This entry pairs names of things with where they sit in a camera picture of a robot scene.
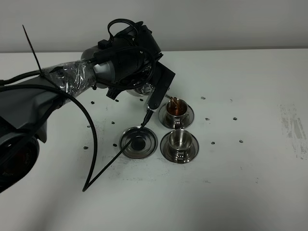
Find far stainless steel saucer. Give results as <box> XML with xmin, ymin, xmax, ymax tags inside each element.
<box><xmin>158</xmin><ymin>101</ymin><xmax>194</xmax><ymax>129</ymax></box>

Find near stainless steel teacup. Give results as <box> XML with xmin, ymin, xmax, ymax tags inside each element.
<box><xmin>168</xmin><ymin>129</ymin><xmax>193</xmax><ymax>156</ymax></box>

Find near stainless steel saucer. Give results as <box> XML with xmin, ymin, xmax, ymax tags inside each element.
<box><xmin>160</xmin><ymin>129</ymin><xmax>199</xmax><ymax>164</ymax></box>

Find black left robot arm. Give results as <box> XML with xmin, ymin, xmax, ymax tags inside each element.
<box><xmin>0</xmin><ymin>19</ymin><xmax>170</xmax><ymax>191</ymax></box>

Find stainless steel teapot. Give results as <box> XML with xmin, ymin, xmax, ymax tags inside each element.
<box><xmin>127</xmin><ymin>83</ymin><xmax>179</xmax><ymax>107</ymax></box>

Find stainless steel teacup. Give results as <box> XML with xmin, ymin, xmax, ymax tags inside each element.
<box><xmin>168</xmin><ymin>129</ymin><xmax>193</xmax><ymax>156</ymax></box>
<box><xmin>165</xmin><ymin>97</ymin><xmax>188</xmax><ymax>128</ymax></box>

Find stainless steel saucer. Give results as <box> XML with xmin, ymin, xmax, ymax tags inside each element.
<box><xmin>160</xmin><ymin>129</ymin><xmax>199</xmax><ymax>164</ymax></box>
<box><xmin>158</xmin><ymin>101</ymin><xmax>194</xmax><ymax>129</ymax></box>

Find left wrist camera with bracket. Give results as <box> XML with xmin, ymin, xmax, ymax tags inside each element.
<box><xmin>146</xmin><ymin>62</ymin><xmax>176</xmax><ymax>112</ymax></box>

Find steel teapot saucer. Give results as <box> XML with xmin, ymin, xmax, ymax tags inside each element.
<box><xmin>119</xmin><ymin>126</ymin><xmax>158</xmax><ymax>159</ymax></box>

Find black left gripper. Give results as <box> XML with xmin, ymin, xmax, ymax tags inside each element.
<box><xmin>106</xmin><ymin>67</ymin><xmax>151</xmax><ymax>99</ymax></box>

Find far stainless steel teacup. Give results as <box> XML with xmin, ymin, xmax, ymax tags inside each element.
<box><xmin>165</xmin><ymin>97</ymin><xmax>188</xmax><ymax>128</ymax></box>

